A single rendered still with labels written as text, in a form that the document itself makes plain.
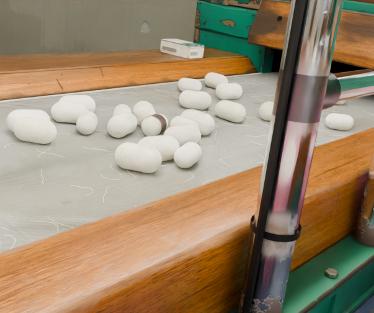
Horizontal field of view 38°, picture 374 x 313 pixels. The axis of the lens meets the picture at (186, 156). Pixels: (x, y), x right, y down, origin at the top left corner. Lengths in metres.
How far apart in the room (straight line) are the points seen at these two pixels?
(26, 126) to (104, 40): 1.89
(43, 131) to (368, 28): 0.50
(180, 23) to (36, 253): 1.85
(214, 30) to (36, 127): 0.59
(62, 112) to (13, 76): 0.12
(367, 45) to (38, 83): 0.44
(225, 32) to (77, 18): 1.53
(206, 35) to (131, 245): 0.77
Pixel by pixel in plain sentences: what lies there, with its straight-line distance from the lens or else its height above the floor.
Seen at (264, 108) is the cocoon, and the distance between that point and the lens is 0.61.
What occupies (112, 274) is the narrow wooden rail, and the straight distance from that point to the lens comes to 0.24.
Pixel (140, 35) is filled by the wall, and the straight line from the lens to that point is 2.20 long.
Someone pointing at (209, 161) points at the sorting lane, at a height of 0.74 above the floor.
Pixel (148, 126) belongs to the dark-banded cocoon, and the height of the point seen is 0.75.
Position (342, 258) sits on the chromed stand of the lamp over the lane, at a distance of 0.39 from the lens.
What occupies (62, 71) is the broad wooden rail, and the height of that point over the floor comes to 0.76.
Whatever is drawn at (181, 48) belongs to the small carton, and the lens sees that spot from 0.83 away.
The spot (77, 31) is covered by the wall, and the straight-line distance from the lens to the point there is 2.45.
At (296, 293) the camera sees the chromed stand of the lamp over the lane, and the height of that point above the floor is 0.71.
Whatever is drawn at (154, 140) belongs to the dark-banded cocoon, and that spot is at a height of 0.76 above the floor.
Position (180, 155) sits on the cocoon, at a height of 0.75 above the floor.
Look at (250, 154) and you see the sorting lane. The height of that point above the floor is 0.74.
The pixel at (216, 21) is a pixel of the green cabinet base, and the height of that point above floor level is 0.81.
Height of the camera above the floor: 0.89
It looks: 19 degrees down
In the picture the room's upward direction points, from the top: 7 degrees clockwise
